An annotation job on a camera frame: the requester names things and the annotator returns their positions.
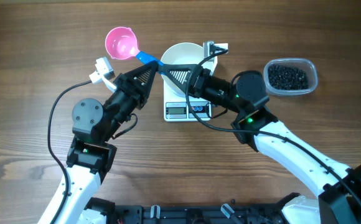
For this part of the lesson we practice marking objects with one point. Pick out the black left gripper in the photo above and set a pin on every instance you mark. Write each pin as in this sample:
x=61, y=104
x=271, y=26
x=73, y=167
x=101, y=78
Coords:
x=128, y=84

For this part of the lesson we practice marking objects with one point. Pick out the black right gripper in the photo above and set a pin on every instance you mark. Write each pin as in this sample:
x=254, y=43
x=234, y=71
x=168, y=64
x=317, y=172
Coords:
x=203, y=73

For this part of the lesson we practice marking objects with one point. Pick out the pink scoop blue handle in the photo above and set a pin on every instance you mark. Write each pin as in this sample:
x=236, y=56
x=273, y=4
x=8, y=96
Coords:
x=121, y=44

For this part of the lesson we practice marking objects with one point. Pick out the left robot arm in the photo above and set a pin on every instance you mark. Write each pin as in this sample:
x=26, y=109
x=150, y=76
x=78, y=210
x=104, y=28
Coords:
x=90, y=156

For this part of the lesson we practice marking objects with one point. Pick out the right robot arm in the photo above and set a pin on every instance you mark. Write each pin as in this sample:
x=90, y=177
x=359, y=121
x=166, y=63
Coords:
x=337, y=187

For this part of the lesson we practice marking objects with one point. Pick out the white bowl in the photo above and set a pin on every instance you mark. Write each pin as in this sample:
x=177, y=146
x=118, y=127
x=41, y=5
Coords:
x=184, y=53

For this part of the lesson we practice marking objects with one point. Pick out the white digital kitchen scale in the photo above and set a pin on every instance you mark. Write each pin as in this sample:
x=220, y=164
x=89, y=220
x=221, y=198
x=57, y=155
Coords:
x=175, y=107

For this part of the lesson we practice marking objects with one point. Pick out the black beans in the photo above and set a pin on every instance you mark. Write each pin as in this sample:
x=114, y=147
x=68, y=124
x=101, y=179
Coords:
x=287, y=78

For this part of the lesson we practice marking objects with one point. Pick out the clear plastic container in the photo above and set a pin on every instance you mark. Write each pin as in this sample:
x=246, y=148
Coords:
x=301, y=63

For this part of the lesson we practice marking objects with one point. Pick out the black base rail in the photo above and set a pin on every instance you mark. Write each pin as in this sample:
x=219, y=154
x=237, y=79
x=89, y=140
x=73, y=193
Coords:
x=193, y=214

